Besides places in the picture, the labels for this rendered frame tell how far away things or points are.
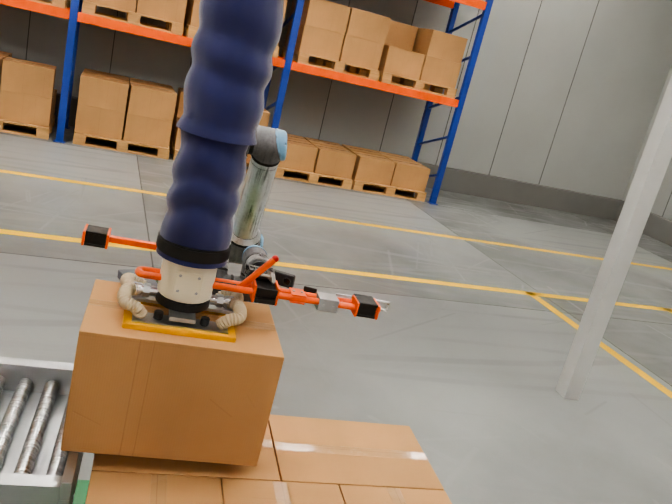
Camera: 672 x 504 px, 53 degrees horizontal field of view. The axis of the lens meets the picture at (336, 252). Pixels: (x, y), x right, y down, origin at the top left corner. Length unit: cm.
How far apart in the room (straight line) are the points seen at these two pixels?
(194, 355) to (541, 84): 1108
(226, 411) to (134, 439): 29
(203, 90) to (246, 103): 12
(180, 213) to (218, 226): 12
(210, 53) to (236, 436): 116
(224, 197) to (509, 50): 1049
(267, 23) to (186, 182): 50
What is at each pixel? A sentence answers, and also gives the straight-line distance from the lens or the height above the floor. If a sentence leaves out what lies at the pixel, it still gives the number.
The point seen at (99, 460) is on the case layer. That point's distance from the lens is 232.
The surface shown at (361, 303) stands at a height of 114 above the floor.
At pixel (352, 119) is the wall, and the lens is 1118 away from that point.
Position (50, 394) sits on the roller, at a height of 55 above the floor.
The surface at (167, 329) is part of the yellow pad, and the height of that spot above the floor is 102.
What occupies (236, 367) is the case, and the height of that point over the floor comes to 95.
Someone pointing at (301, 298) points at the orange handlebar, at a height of 113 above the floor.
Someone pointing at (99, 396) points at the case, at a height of 81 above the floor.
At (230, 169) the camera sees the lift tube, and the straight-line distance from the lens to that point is 197.
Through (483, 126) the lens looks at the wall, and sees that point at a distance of 1221.
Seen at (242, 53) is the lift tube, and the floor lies 185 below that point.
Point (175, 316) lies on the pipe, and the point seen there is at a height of 105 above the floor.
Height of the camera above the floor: 192
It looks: 17 degrees down
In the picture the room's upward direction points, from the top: 14 degrees clockwise
